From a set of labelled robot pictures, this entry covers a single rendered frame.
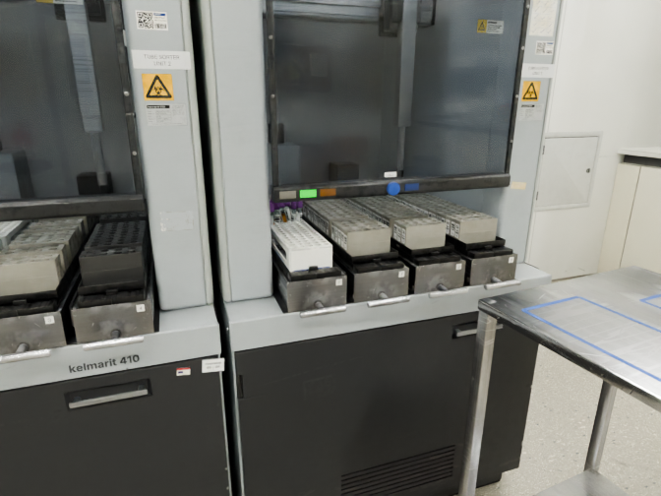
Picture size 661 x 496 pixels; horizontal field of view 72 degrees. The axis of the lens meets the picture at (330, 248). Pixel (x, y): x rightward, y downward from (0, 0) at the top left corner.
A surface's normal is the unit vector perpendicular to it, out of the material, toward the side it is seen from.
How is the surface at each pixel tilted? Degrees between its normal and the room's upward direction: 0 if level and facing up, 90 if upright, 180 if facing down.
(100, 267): 90
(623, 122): 90
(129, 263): 90
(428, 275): 90
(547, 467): 0
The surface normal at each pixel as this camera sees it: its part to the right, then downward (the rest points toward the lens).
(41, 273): 0.34, 0.29
